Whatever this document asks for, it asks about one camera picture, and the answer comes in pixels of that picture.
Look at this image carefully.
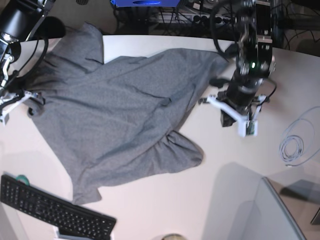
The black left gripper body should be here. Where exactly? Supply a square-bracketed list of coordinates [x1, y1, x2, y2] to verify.
[218, 72, 264, 112]

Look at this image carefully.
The grey t-shirt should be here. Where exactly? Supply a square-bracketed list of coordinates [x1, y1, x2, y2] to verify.
[25, 23, 227, 205]

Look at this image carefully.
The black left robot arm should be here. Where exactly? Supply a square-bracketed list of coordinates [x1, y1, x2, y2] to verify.
[209, 0, 275, 127]

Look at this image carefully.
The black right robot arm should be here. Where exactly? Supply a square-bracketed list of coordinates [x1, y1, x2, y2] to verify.
[0, 0, 55, 90]

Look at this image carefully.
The white power strip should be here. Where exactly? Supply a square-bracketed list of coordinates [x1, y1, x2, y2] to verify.
[191, 14, 231, 26]

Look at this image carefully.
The round metallic can top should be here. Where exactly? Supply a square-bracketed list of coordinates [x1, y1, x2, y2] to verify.
[161, 233, 186, 240]

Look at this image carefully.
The blue box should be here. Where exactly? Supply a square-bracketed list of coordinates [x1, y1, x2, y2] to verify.
[110, 0, 180, 8]

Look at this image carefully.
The black computer keyboard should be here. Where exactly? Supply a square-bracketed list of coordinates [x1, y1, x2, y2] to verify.
[0, 174, 117, 240]

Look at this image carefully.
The green tape roll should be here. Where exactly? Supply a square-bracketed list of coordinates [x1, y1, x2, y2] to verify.
[15, 175, 30, 186]

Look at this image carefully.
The coiled white cable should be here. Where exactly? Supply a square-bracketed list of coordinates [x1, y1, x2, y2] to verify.
[279, 106, 320, 168]

